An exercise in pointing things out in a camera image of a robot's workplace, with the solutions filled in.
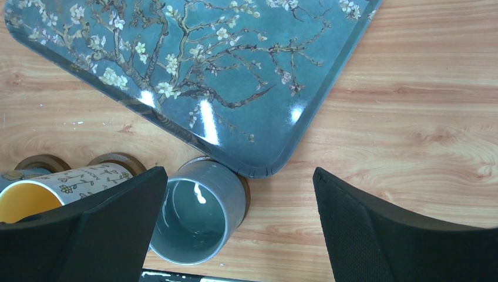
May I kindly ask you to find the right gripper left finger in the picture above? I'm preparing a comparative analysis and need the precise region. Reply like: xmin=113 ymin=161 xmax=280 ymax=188
xmin=1 ymin=166 xmax=168 ymax=281

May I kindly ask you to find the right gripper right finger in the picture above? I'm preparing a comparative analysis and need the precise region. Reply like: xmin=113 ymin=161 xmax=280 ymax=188
xmin=313 ymin=167 xmax=497 ymax=281

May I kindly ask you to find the brown round coaster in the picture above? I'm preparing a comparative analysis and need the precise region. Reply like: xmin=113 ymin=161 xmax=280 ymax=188
xmin=88 ymin=152 xmax=147 ymax=176
xmin=15 ymin=154 xmax=71 ymax=173
xmin=178 ymin=156 xmax=251 ymax=226

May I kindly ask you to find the white floral mug yellow inside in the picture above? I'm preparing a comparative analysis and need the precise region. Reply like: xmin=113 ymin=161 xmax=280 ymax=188
xmin=1 ymin=163 xmax=133 ymax=223

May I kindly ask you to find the grey ceramic mug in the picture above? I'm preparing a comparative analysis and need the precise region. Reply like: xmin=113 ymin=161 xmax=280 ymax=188
xmin=149 ymin=161 xmax=245 ymax=265

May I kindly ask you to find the blue butterfly mug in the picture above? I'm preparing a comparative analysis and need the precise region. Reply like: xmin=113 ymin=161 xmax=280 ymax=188
xmin=0 ymin=168 xmax=51 ymax=191

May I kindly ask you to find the blue floral serving tray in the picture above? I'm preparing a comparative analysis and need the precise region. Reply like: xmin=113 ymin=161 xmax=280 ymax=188
xmin=4 ymin=1 xmax=381 ymax=179

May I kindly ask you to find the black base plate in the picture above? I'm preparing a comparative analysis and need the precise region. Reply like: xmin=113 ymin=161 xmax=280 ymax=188
xmin=138 ymin=268 xmax=250 ymax=282

